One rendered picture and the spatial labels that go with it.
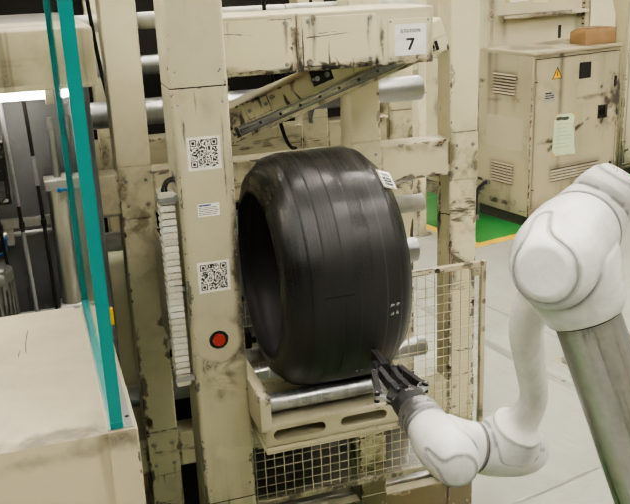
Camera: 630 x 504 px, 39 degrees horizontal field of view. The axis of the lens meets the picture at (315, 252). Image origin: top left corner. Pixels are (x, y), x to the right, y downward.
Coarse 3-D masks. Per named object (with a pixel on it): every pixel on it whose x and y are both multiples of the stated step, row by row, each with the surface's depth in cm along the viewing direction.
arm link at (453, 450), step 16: (416, 416) 177; (432, 416) 175; (448, 416) 175; (416, 432) 174; (432, 432) 171; (448, 432) 170; (464, 432) 171; (480, 432) 174; (416, 448) 173; (432, 448) 169; (448, 448) 167; (464, 448) 167; (480, 448) 172; (432, 464) 168; (448, 464) 166; (464, 464) 166; (480, 464) 173; (448, 480) 167; (464, 480) 167
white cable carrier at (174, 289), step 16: (160, 192) 202; (160, 208) 198; (160, 224) 204; (176, 240) 202; (176, 256) 203; (176, 272) 204; (176, 288) 205; (176, 304) 206; (176, 320) 207; (176, 336) 208; (176, 352) 210; (176, 368) 211
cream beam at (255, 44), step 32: (224, 32) 217; (256, 32) 219; (288, 32) 222; (320, 32) 224; (352, 32) 227; (384, 32) 230; (256, 64) 221; (288, 64) 223; (320, 64) 226; (352, 64) 229; (384, 64) 232
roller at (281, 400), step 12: (324, 384) 217; (336, 384) 217; (348, 384) 218; (360, 384) 218; (276, 396) 213; (288, 396) 213; (300, 396) 214; (312, 396) 214; (324, 396) 215; (336, 396) 217; (348, 396) 218; (276, 408) 212; (288, 408) 214
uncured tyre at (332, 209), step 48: (240, 192) 230; (288, 192) 199; (336, 192) 200; (384, 192) 203; (240, 240) 236; (288, 240) 195; (336, 240) 195; (384, 240) 198; (288, 288) 196; (336, 288) 194; (384, 288) 198; (288, 336) 201; (336, 336) 198; (384, 336) 203
